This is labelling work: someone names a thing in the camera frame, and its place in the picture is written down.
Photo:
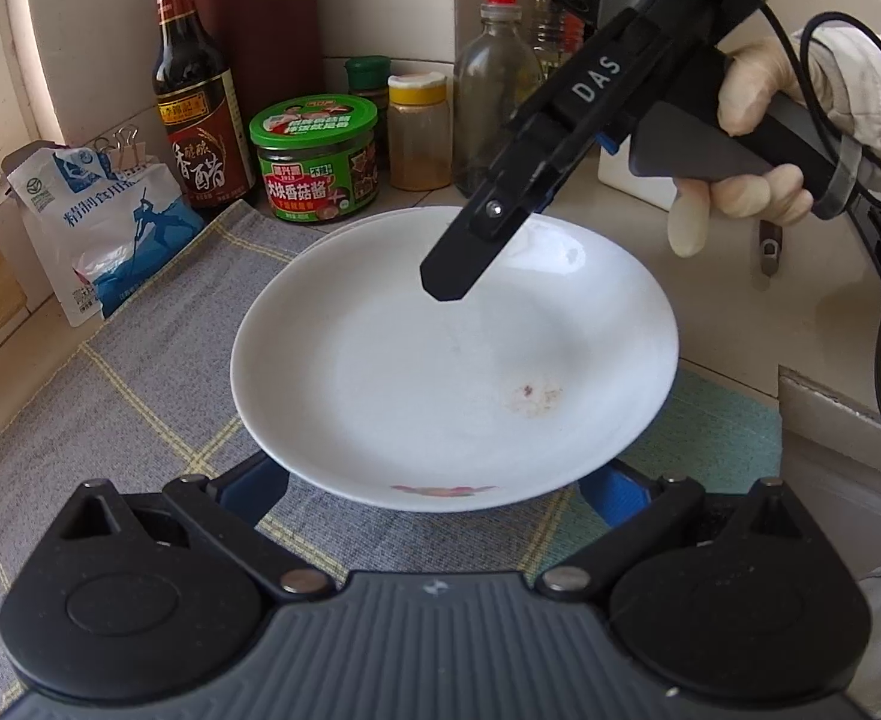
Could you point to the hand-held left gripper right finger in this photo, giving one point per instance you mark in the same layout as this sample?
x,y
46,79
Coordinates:
x,y
620,499

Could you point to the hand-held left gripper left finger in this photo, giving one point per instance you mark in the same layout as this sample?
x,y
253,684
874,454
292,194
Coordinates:
x,y
249,495

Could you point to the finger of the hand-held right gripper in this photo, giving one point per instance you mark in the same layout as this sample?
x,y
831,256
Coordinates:
x,y
470,247

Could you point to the person's right hand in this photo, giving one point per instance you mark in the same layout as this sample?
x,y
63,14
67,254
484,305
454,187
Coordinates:
x,y
755,82

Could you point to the oil bottle with green label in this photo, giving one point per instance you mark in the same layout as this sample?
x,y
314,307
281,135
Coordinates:
x,y
553,30

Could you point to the yellow-lidded spice jar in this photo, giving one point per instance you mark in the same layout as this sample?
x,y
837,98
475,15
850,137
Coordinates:
x,y
418,135

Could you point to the white plastic box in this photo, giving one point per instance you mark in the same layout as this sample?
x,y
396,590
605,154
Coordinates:
x,y
616,180

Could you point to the clear bottle with red cap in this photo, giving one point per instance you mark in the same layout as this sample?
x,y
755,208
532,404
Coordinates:
x,y
496,90

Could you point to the grey and teal checked cloth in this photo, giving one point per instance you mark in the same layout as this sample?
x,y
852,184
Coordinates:
x,y
148,390

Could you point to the green-lidded sauce jar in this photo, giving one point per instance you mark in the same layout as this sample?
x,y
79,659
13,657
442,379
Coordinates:
x,y
313,165

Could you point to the small green-lidded jar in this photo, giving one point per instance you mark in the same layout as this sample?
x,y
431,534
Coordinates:
x,y
367,79

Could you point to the dark red knife block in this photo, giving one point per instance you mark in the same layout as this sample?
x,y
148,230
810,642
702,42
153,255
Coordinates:
x,y
268,52

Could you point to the blue and white salt bag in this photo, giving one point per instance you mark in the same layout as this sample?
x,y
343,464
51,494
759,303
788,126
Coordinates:
x,y
103,240

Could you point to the dark vinegar bottle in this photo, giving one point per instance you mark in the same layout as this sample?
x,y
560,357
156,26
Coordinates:
x,y
193,105

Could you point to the binder clip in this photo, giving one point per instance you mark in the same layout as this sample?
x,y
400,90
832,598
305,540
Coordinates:
x,y
106,150
131,144

